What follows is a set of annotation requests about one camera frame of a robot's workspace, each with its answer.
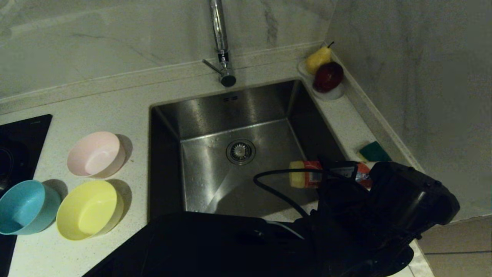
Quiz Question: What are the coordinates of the orange label detergent bottle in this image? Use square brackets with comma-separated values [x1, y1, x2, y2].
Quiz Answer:
[289, 160, 374, 190]

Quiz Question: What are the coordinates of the green and yellow sponge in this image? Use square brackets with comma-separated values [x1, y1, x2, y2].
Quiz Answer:
[359, 141, 392, 163]

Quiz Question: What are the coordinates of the metal sink drain strainer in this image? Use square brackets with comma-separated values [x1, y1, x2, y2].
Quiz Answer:
[226, 139, 256, 166]

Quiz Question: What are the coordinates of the stainless steel sink basin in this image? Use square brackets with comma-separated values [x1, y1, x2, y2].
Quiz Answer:
[148, 79, 348, 223]

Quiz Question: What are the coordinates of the small white dish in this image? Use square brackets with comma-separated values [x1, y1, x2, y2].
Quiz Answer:
[297, 59, 346, 101]

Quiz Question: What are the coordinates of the dark red apple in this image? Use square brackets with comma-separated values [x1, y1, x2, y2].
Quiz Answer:
[313, 62, 344, 93]

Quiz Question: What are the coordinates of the yellow pear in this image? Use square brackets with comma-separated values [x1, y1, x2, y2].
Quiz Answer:
[306, 42, 335, 75]

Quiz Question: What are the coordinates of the chrome kitchen faucet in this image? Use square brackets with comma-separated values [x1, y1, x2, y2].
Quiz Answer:
[203, 0, 237, 87]

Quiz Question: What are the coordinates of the pink plastic bowl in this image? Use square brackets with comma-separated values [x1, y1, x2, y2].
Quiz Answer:
[67, 131, 126, 179]

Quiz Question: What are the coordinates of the yellow plastic bowl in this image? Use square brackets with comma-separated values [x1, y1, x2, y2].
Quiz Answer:
[56, 180, 125, 241]

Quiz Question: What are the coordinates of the blue plastic bowl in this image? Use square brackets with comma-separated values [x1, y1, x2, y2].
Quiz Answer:
[0, 180, 62, 235]

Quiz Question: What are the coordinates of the black induction cooktop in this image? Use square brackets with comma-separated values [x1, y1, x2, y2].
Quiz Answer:
[0, 114, 53, 277]

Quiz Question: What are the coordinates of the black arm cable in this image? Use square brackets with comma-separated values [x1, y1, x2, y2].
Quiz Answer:
[253, 169, 311, 218]

